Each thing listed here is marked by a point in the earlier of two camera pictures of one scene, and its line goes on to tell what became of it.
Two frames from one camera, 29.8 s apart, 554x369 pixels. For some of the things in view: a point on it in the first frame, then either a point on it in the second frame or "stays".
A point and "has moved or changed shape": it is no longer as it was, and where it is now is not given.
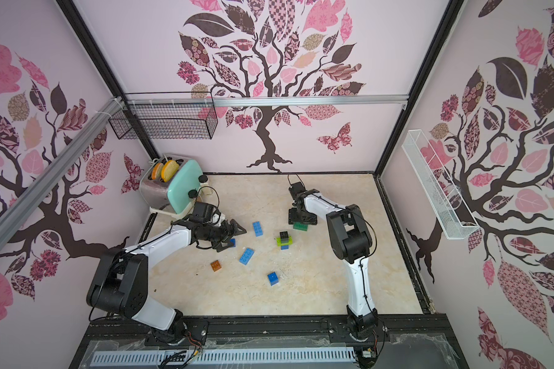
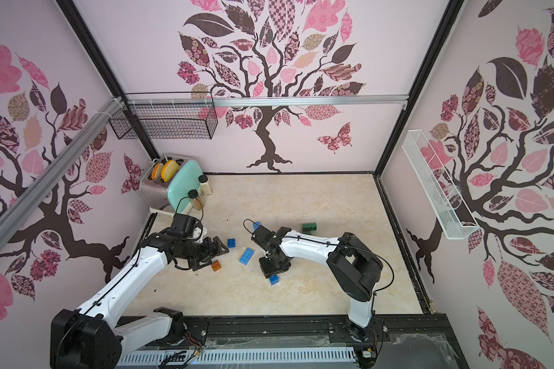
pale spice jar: (205, 187) stays
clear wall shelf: (451, 210) stays
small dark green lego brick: (300, 226) has moved or changed shape
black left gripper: (227, 234) → (208, 253)
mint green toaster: (167, 181) stays
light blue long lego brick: (246, 256) stays
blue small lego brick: (273, 278) stays
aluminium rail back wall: (268, 101) stays
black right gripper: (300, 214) → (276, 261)
